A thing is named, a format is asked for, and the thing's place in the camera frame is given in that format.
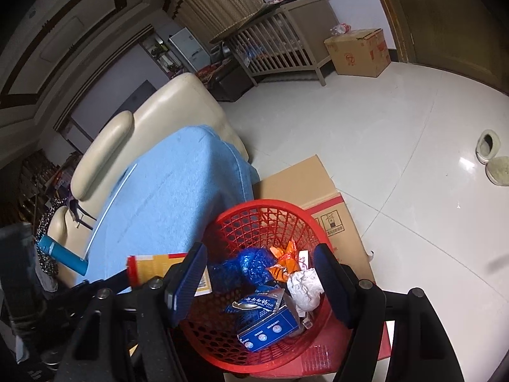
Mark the orange wrapper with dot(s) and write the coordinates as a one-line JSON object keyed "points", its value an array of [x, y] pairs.
{"points": [[284, 270]]}

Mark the white standing air conditioner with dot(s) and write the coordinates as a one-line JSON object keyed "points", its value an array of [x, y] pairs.
{"points": [[189, 47]]}

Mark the blue toothpaste box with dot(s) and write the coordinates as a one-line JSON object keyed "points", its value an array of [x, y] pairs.
{"points": [[262, 326]]}

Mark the wooden crib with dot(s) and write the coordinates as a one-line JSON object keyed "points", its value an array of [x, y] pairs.
{"points": [[306, 20]]}

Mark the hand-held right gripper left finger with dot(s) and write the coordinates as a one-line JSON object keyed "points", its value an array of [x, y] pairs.
{"points": [[187, 282]]}

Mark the white red small box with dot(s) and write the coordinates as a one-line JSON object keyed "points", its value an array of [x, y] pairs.
{"points": [[304, 258]]}

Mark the thin white rod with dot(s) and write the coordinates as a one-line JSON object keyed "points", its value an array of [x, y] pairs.
{"points": [[105, 211]]}

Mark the dotted dark cloth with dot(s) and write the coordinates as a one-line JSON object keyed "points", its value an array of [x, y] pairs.
{"points": [[47, 215]]}

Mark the beige curtain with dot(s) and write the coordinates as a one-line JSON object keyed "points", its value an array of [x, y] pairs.
{"points": [[222, 4]]}

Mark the clear plastic bottle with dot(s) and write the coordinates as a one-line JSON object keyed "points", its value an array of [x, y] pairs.
{"points": [[340, 29]]}

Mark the white tissue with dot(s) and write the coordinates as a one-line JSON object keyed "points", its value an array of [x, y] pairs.
{"points": [[304, 290]]}

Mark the red plastic basket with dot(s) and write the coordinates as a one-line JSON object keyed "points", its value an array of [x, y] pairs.
{"points": [[246, 215]]}

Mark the orange cardboard box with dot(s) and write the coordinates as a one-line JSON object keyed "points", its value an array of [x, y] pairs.
{"points": [[151, 266]]}

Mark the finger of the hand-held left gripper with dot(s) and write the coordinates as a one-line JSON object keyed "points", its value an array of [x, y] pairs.
{"points": [[103, 280]]}

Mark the dark low cabinet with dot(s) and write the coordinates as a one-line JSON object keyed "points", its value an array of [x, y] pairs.
{"points": [[230, 83]]}

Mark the cream leather sofa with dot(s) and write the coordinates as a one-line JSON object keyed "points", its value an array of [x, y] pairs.
{"points": [[179, 99]]}

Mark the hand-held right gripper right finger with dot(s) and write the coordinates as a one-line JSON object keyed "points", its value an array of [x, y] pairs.
{"points": [[332, 282]]}

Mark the blue thermos bottle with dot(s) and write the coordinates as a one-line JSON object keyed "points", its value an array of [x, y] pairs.
{"points": [[63, 255]]}

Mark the brown cardboard box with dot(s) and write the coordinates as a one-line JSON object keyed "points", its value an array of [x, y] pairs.
{"points": [[354, 55]]}

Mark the blue plastic bag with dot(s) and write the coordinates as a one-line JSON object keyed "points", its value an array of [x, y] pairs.
{"points": [[246, 266]]}

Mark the flat brown cardboard sheet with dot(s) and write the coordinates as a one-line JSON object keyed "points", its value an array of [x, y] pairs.
{"points": [[302, 183]]}

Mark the dark wooden shelf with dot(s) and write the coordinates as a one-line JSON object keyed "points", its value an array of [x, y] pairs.
{"points": [[35, 171]]}

